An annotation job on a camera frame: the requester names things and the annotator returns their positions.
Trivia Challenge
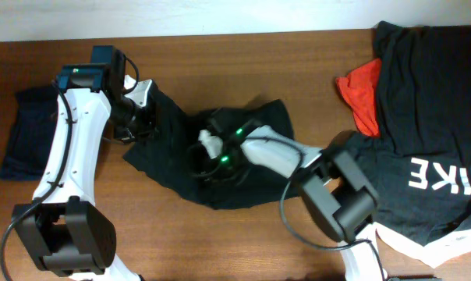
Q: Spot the black shorts patterned waistband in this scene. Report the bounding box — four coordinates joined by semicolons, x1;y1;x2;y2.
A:
123;85;294;210

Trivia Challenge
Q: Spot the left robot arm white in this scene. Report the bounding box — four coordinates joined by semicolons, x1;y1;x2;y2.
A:
0;45;157;280

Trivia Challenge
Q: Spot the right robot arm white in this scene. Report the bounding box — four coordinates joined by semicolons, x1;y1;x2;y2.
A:
197;119;388;280

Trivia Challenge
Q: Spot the folded navy blue garment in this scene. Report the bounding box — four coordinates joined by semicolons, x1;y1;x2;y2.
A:
0;86;58;181

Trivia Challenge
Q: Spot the red garment in pile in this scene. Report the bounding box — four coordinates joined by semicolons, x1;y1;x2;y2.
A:
335;59;382;137

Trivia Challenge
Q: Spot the black garment white lettering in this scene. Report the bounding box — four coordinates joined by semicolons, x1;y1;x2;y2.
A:
330;131;471;246

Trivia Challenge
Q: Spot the black t-shirt on pile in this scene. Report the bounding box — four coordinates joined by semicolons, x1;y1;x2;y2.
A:
373;21;471;166

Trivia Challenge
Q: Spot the white garment under pile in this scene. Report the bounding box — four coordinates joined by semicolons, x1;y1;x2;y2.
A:
374;222;471;269

